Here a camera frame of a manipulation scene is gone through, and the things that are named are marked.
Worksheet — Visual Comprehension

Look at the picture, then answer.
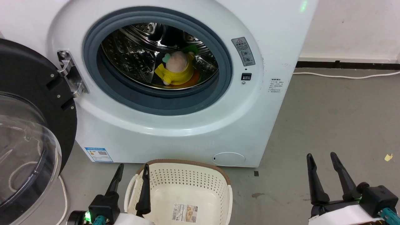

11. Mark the blue energy label sticker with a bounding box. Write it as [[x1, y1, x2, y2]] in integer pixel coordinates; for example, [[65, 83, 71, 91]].
[[84, 147, 114, 163]]

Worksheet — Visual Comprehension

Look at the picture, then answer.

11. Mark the silver door hinge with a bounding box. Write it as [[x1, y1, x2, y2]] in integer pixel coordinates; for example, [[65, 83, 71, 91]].
[[57, 50, 89, 98]]

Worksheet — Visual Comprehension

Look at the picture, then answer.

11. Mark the basket product label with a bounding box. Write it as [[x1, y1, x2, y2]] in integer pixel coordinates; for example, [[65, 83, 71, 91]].
[[172, 203, 199, 223]]

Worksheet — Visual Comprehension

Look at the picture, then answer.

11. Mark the white cord on floor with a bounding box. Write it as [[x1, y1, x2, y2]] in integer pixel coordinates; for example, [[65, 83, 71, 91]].
[[59, 175, 68, 225]]

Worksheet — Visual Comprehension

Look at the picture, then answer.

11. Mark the white text sticker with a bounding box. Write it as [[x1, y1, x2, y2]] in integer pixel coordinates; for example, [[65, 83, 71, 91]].
[[270, 78, 283, 93]]

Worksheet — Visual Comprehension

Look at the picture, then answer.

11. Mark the white front-load washing machine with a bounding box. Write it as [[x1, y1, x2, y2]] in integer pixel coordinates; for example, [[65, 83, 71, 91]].
[[0, 0, 319, 168]]

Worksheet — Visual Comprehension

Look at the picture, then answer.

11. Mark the grey warning sticker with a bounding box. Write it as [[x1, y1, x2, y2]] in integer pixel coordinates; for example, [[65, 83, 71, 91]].
[[231, 37, 256, 67]]

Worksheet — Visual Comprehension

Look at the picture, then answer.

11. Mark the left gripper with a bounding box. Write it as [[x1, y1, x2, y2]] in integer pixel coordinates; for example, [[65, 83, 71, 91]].
[[67, 163, 154, 225]]

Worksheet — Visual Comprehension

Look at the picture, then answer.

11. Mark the plush doll in yellow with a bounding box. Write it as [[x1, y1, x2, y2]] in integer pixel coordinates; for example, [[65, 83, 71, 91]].
[[154, 51, 195, 86]]

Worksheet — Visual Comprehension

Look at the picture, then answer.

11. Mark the cream perforated laundry basket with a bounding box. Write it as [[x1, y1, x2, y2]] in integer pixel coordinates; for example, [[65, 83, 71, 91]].
[[124, 159, 233, 225]]

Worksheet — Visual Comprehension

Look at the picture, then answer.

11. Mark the orange green plush toy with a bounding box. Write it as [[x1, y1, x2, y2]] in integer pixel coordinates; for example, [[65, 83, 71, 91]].
[[162, 44, 202, 89]]

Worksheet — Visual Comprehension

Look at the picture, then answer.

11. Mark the white power cable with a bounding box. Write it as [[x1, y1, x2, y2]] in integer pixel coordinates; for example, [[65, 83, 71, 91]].
[[293, 71, 400, 79]]

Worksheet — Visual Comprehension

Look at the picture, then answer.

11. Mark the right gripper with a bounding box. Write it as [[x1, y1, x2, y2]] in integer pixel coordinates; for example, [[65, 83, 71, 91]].
[[306, 152, 400, 225]]

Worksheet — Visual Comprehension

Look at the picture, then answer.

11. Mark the black round washer door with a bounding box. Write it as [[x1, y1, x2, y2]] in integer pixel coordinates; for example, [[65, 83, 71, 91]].
[[0, 38, 78, 225]]

